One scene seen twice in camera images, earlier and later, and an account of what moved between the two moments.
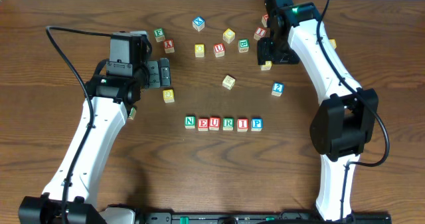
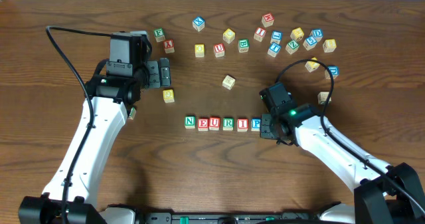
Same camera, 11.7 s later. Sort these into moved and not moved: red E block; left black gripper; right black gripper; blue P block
Moved: right black gripper
Not moved: left black gripper; red E block; blue P block
